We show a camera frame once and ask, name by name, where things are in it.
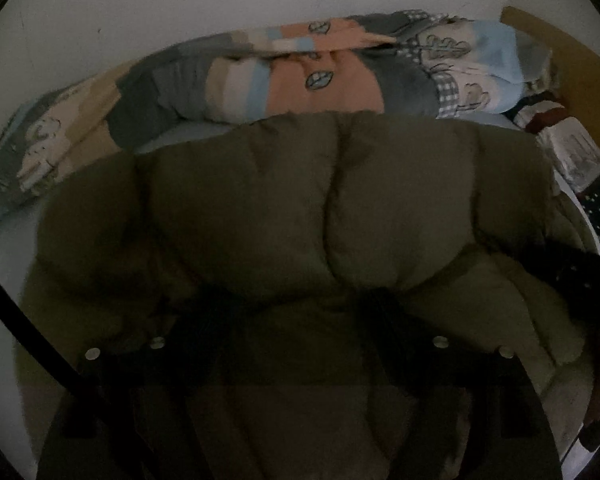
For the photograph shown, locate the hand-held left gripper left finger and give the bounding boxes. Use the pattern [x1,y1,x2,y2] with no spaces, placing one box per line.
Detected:
[37,285,253,480]

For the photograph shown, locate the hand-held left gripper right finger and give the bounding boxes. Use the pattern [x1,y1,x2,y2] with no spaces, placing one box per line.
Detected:
[360,287,565,480]

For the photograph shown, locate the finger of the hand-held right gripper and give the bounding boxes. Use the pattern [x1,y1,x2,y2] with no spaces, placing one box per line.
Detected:
[522,242,600,318]

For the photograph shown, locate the olive green puffer jacket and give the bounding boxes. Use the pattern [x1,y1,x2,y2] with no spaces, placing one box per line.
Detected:
[17,110,597,480]

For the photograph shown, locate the brown wooden headboard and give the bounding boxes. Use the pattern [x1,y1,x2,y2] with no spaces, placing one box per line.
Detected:
[500,6,600,111]

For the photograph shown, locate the patchwork patterned quilt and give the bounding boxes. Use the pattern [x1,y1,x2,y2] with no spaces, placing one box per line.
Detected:
[0,9,552,233]

